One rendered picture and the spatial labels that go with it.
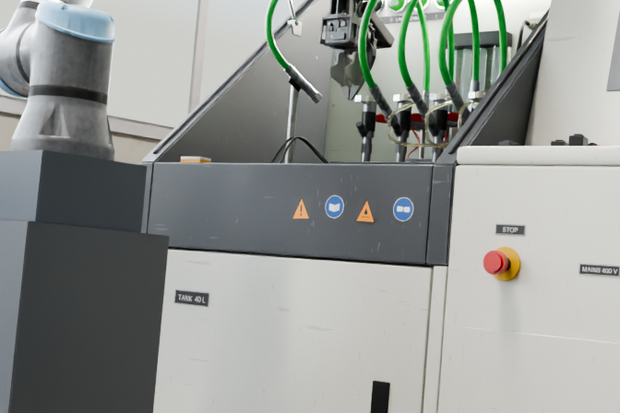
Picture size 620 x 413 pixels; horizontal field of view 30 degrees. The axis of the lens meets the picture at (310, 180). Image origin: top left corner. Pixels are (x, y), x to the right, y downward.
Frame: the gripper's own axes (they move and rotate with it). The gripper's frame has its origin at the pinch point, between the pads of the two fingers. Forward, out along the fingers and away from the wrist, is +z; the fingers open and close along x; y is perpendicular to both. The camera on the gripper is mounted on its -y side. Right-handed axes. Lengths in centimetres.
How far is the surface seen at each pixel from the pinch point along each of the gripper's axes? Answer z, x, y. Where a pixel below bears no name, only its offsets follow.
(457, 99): 2.8, 27.0, 6.2
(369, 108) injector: 2.6, 3.2, -1.6
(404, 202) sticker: 22.7, 28.7, 23.3
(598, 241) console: 27, 62, 23
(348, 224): 26.7, 18.0, 23.2
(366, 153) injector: 11.3, 3.0, -2.1
